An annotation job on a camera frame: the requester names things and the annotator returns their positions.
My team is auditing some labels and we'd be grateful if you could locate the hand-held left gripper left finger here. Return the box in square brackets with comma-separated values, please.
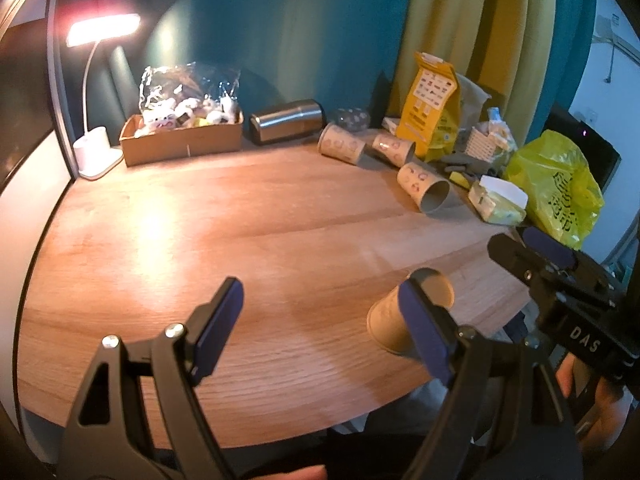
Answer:
[60, 276, 245, 480]

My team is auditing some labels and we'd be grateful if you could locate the stainless steel tumbler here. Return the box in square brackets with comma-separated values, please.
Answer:
[248, 99, 328, 146]

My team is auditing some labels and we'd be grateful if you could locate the white desk lamp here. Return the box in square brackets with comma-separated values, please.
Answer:
[66, 12, 141, 179]

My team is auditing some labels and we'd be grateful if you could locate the yellow plastic bag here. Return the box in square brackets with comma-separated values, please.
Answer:
[502, 129, 606, 251]

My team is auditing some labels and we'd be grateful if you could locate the tissue pack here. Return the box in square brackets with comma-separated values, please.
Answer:
[468, 175, 529, 226]

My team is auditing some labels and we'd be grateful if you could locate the white woven basket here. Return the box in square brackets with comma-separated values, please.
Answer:
[464, 122, 519, 172]

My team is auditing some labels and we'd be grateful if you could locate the person's right hand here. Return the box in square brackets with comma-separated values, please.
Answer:
[555, 352, 633, 455]

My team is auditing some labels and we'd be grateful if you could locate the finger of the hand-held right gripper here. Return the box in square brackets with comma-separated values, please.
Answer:
[487, 233, 547, 292]
[516, 226, 577, 271]

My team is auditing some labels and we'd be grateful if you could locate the black monitor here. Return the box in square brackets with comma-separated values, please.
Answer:
[542, 104, 621, 196]

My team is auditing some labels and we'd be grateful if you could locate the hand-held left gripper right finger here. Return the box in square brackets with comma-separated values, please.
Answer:
[399, 277, 584, 480]

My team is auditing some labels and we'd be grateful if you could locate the clear bag of plush toys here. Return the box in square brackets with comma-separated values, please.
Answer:
[136, 61, 244, 133]

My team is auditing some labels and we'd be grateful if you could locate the white air conditioner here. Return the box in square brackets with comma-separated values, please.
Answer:
[593, 12, 640, 66]

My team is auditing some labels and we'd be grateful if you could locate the cardboard box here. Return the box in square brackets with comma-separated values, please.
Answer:
[118, 111, 245, 167]

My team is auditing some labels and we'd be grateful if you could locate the brown paper cup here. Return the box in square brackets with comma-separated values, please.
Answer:
[317, 123, 366, 165]
[372, 132, 417, 166]
[397, 161, 451, 214]
[366, 267, 456, 359]

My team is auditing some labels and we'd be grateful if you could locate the yellow curtain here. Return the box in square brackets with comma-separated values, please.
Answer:
[394, 0, 557, 147]

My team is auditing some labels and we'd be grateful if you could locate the grey cloth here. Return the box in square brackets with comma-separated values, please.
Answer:
[439, 152, 477, 174]

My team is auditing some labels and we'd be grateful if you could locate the grey paper bag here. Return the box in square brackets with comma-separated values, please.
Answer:
[454, 73, 492, 133]

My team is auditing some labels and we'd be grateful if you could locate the yellow paper bag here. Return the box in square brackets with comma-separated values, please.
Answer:
[396, 51, 461, 162]

